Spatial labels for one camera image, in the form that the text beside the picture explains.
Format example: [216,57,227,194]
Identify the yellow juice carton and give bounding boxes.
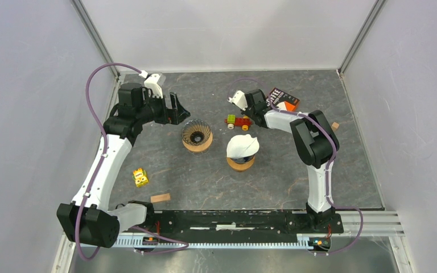
[133,168,149,188]

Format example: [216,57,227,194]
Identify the white paper coffee filter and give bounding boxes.
[226,134,260,159]

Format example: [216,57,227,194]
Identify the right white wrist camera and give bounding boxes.
[228,90,248,111]

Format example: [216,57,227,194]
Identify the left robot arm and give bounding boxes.
[56,83,190,248]

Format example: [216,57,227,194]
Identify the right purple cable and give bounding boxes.
[226,77,365,257]

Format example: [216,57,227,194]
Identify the small wooden block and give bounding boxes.
[150,193,171,203]

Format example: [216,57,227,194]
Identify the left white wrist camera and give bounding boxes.
[144,73,166,98]

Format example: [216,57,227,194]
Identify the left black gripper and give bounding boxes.
[136,90,190,125]

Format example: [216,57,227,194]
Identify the white slotted cable duct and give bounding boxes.
[113,233,331,251]

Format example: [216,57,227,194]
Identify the small wooden cube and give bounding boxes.
[331,122,340,131]

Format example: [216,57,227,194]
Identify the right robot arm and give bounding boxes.
[228,89,339,232]

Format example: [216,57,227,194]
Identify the blue plastic dripper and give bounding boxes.
[230,155,255,164]

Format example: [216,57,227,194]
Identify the toy brick car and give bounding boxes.
[224,114,253,131]

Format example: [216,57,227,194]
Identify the purple cable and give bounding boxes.
[73,63,190,262]
[226,77,365,257]

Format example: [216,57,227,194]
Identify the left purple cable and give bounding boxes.
[73,63,190,262]

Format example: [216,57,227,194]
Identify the orange coffee filter box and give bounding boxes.
[266,88,300,112]

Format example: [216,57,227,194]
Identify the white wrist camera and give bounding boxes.
[228,90,248,111]
[144,73,166,98]

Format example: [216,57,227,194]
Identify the smoky grey dripper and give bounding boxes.
[181,119,212,146]

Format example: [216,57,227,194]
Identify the wooden ring stand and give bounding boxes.
[226,157,255,172]
[182,131,213,153]

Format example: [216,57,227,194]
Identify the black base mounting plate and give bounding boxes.
[140,209,344,243]

